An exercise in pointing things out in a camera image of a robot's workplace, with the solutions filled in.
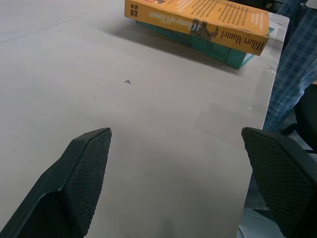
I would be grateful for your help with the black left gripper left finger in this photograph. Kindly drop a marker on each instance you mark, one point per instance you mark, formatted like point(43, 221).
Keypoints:
point(74, 188)

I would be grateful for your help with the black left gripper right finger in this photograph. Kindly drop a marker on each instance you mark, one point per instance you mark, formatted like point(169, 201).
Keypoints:
point(284, 183)

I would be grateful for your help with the teal hardcover book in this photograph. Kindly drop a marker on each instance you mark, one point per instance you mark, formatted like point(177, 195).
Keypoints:
point(218, 50)

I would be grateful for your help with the orange paperback book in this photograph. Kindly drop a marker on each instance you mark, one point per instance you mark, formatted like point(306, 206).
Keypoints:
point(198, 23)

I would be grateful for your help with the black office chair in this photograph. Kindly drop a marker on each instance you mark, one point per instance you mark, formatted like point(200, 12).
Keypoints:
point(305, 116)

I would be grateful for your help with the person in plaid trousers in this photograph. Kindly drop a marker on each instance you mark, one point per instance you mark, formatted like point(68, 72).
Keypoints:
point(292, 67)

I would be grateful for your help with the small dark screw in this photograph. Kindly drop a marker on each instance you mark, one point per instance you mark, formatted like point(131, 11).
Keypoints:
point(127, 81)

